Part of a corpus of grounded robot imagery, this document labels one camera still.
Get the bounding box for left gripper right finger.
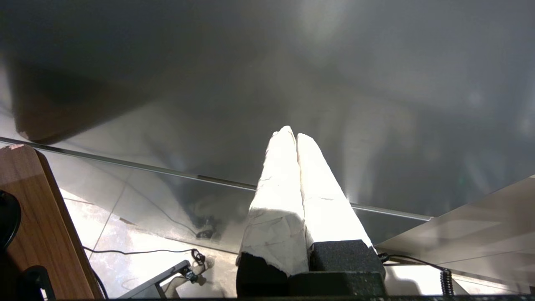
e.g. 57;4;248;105
297;133;386;275

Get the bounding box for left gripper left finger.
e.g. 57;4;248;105
236;126;310;298

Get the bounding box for grey metal stand leg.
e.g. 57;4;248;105
119;260;199;299

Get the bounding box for stainless steel appliance door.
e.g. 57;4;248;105
0;0;535;255

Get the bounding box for beige cabinet panel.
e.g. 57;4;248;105
375;176;535;293

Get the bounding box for wooden table top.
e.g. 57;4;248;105
0;144;104;300

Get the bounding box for small black clamp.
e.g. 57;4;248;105
23;265;56;301

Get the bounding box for black round object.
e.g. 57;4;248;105
0;190;22;251

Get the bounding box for black coiled cable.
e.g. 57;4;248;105
378;253;456;297

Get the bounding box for thin black floor cable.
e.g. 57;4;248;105
83;246;206;267

